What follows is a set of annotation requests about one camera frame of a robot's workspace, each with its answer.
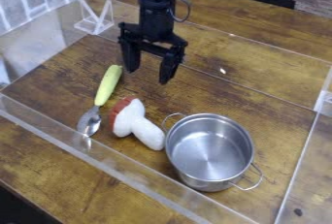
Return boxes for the stainless steel pot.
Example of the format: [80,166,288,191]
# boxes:
[162,112,264,192]

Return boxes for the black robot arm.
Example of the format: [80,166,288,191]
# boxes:
[118,0,188,84]

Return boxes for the clear acrylic front barrier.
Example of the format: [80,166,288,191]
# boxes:
[0,93,259,224]

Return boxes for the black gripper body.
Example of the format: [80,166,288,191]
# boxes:
[118,0,188,56]

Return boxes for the green handled metal spoon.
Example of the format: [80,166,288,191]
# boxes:
[76,65,122,137]

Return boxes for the white red plush mushroom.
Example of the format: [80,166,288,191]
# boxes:
[109,97,165,150]

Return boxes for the clear acrylic triangle stand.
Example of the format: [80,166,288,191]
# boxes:
[74,0,114,35]

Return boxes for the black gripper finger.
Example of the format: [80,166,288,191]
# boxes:
[159,48,185,84]
[119,40,142,73]

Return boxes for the black cable loop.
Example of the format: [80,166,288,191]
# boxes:
[169,0,192,23]

